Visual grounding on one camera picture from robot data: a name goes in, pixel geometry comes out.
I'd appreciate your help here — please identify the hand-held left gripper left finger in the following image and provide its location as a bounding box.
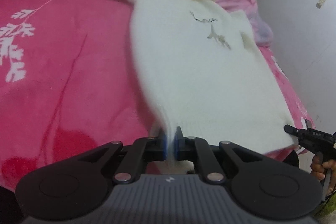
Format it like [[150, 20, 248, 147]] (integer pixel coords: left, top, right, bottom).
[[77, 129, 167, 185]]

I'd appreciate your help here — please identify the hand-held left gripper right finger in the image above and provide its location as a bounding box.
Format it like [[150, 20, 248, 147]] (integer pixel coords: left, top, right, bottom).
[[175, 126, 263, 185]]

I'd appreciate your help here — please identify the cream knit sweater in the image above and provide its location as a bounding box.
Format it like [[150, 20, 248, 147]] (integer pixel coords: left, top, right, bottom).
[[75, 0, 298, 174]]

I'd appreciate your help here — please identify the person's right hand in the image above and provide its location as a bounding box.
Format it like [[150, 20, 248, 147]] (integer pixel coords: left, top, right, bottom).
[[310, 153, 336, 193]]

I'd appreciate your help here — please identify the pink floral bed sheet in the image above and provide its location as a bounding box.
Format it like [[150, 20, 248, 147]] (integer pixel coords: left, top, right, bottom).
[[0, 0, 315, 195]]

